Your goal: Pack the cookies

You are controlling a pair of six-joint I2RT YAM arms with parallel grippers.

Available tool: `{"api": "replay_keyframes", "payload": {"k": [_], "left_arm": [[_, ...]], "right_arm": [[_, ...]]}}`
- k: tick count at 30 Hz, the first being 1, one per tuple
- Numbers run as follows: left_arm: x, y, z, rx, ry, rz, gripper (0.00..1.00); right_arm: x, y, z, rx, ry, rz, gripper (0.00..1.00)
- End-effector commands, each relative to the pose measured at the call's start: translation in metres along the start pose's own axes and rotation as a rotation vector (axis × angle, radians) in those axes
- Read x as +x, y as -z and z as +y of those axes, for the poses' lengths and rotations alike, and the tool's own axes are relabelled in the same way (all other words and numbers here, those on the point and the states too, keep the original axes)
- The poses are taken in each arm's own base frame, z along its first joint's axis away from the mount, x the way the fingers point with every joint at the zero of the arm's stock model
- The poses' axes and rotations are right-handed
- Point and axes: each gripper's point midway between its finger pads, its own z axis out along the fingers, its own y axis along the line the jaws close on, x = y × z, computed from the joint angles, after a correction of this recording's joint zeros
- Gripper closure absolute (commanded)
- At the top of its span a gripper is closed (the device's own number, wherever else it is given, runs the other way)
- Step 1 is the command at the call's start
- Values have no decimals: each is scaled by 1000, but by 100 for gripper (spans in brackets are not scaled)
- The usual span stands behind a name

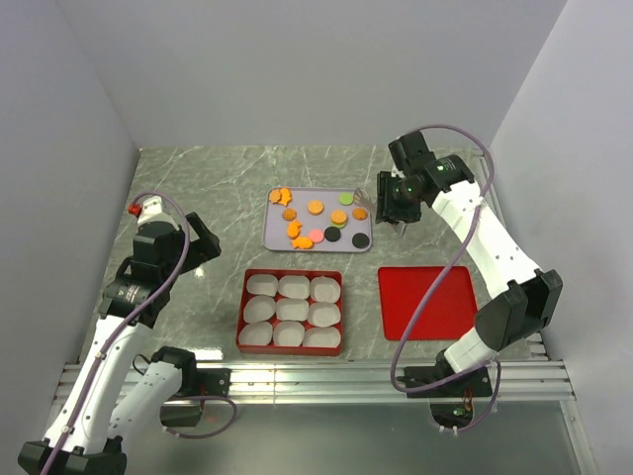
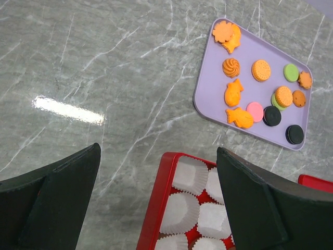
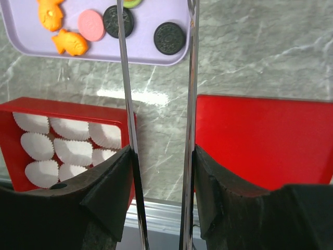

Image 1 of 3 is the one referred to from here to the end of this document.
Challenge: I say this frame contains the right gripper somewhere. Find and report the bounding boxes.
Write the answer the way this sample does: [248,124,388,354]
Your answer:
[375,170,423,225]

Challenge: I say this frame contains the metal tongs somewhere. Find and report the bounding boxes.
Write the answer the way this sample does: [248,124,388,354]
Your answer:
[353,188,376,213]

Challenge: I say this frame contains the orange dotted round cookie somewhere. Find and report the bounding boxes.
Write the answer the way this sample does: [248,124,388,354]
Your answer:
[330,210,348,224]

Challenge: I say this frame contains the black sandwich cookie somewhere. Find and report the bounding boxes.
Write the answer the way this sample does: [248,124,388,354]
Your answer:
[352,233,370,249]
[323,227,341,242]

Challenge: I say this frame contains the orange fish cookie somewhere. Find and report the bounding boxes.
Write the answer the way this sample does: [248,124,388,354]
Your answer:
[286,220,303,239]
[291,236,314,250]

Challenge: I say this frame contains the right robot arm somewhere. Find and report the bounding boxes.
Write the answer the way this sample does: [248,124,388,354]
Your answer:
[375,129,563,395]

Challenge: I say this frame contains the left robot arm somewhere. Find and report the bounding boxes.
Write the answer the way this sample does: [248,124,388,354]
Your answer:
[18,211,221,474]

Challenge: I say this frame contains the green macaron upper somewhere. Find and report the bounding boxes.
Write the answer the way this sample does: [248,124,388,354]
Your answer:
[339,193,354,206]

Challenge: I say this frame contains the white paper cup top left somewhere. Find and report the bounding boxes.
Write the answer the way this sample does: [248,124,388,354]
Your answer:
[246,274,279,297]

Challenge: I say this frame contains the white paper cup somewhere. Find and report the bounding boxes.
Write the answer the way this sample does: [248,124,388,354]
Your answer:
[310,276,341,304]
[303,327,341,348]
[273,321,306,347]
[246,274,279,297]
[278,275,311,300]
[242,295,276,324]
[237,322,273,346]
[276,298,310,322]
[307,303,341,328]

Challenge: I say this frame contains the lavender tray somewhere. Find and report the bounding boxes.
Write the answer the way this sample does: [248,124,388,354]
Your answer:
[263,187,372,253]

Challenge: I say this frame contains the white paper cup middle left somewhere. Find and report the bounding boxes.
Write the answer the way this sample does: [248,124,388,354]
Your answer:
[242,295,276,324]

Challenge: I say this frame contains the orange round sandwich cookie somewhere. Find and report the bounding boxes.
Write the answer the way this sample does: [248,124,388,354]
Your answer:
[307,200,324,216]

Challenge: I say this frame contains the orange flower cookie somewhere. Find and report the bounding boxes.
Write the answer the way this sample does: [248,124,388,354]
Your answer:
[268,189,281,204]

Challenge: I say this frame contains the pink macaron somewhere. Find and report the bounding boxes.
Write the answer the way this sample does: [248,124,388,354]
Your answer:
[309,230,324,243]

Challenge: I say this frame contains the orange fish cookie corner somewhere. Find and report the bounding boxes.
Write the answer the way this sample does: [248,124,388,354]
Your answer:
[277,188,292,207]

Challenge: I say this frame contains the white paper cup top middle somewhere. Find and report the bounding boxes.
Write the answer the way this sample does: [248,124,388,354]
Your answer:
[278,275,311,300]

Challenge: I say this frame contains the white paper cup bottom left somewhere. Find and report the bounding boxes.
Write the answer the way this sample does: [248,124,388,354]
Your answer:
[237,322,273,346]

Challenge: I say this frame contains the red box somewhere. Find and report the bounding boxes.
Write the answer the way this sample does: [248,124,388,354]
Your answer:
[235,268,344,357]

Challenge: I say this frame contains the white paper cup centre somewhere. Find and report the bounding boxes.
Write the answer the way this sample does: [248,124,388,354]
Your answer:
[276,298,310,322]

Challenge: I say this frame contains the white paper cup top right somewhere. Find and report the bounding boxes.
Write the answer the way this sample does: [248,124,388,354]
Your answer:
[310,276,341,304]

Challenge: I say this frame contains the white paper cup bottom middle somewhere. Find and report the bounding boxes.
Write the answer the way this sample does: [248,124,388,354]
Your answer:
[273,321,306,347]

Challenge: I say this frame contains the red box lid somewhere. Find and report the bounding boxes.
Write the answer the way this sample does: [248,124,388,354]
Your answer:
[377,265,480,342]

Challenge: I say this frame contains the white paper cup middle right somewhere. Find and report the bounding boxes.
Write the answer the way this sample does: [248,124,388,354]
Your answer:
[307,303,341,328]

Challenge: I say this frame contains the white paper cup bottom right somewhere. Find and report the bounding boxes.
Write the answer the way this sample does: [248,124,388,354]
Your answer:
[303,327,341,348]

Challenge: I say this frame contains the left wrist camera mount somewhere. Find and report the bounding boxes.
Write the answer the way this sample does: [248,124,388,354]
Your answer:
[128,195,175,228]

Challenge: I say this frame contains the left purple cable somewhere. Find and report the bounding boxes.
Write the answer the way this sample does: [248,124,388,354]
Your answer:
[37,191,238,475]

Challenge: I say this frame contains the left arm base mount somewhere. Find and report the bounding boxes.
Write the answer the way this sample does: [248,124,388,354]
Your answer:
[159,368,231,428]

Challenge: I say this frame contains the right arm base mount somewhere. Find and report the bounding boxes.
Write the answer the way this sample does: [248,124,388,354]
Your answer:
[394,361,500,435]

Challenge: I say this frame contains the aluminium rail frame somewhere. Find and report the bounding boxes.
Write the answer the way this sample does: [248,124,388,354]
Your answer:
[53,147,578,408]

